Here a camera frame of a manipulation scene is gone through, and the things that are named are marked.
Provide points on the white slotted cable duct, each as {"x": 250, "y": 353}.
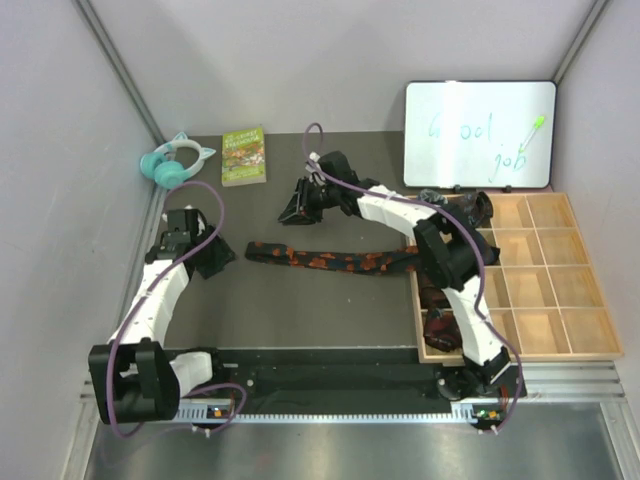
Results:
{"x": 210, "y": 413}

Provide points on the teal cat-ear headphones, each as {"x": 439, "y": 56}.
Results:
{"x": 161, "y": 167}

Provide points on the brown red rolled tie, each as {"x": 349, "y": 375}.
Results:
{"x": 476, "y": 206}

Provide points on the green paperback book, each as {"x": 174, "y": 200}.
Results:
{"x": 243, "y": 159}

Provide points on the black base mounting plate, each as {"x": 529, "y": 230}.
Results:
{"x": 332, "y": 401}

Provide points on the dark brown rolled tie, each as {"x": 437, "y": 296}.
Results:
{"x": 430, "y": 296}

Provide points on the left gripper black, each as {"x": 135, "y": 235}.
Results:
{"x": 223, "y": 256}

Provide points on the red patterned rolled tie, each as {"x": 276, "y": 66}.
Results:
{"x": 441, "y": 331}

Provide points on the wooden compartment tray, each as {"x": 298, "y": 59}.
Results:
{"x": 543, "y": 294}

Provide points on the dark navy rolled tie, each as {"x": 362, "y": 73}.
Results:
{"x": 489, "y": 253}

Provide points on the dark orange floral tie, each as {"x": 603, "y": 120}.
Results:
{"x": 405, "y": 260}

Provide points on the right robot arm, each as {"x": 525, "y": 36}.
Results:
{"x": 445, "y": 243}

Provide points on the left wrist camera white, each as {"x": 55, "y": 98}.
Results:
{"x": 187, "y": 219}

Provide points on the grey rolled tie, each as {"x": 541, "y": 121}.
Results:
{"x": 432, "y": 197}

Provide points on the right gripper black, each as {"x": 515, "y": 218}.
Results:
{"x": 296, "y": 213}

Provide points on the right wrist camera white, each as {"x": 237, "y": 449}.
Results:
{"x": 312, "y": 163}

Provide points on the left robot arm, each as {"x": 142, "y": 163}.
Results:
{"x": 137, "y": 345}

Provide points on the white dry-erase board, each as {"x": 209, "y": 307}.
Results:
{"x": 467, "y": 134}

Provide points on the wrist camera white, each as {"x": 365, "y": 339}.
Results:
{"x": 312, "y": 163}
{"x": 187, "y": 219}

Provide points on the green marker pen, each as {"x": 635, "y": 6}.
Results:
{"x": 538, "y": 123}

